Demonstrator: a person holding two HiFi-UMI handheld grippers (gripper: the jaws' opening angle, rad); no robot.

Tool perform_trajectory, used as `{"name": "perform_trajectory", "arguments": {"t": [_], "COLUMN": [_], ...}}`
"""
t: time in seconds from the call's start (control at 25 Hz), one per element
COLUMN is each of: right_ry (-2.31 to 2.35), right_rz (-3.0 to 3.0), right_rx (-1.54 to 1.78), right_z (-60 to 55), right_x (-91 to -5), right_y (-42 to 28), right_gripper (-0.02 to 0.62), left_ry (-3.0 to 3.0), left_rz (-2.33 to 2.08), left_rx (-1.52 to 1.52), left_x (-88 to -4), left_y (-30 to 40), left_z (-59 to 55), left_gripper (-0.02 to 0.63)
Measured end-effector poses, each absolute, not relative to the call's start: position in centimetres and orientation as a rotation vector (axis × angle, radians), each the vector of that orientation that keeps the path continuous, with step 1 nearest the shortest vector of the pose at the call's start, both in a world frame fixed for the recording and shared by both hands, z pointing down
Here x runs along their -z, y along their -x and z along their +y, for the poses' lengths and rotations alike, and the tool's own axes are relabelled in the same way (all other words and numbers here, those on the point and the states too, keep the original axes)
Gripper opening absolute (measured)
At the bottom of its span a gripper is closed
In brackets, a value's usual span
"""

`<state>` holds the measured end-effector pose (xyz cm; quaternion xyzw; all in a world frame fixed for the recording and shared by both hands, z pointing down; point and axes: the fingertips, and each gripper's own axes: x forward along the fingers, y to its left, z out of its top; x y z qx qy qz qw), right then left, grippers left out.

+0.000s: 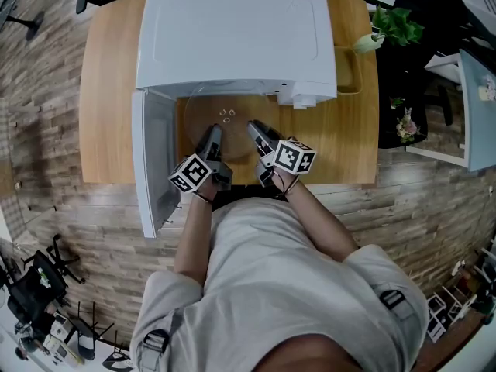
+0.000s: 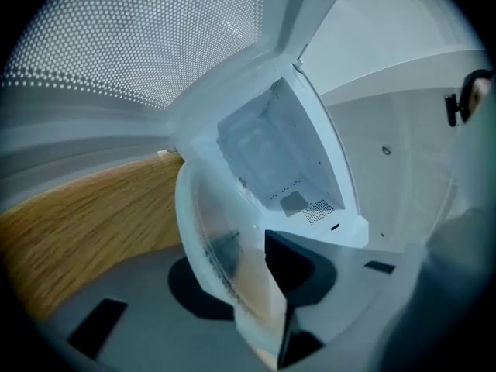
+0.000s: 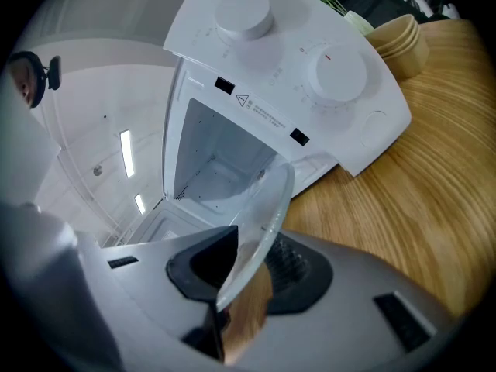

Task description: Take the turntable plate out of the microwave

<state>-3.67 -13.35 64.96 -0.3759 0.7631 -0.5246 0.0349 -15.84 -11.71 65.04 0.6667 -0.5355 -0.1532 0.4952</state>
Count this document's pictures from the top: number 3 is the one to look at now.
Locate clear glass turntable plate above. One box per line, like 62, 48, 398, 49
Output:
215, 160, 296, 313

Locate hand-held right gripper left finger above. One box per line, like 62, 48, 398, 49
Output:
75, 225, 239, 366

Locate brown paper cup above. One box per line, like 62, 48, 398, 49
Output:
381, 33, 432, 80
365, 13, 417, 48
377, 20, 422, 56

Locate white microwave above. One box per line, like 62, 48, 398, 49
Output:
101, 0, 412, 249

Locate white plant vase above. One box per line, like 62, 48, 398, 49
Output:
343, 9, 376, 37

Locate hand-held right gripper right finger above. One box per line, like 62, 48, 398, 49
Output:
232, 229, 460, 372

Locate person's face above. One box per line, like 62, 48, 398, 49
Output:
10, 63, 39, 108

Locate black head-mounted camera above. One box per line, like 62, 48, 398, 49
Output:
7, 50, 63, 110

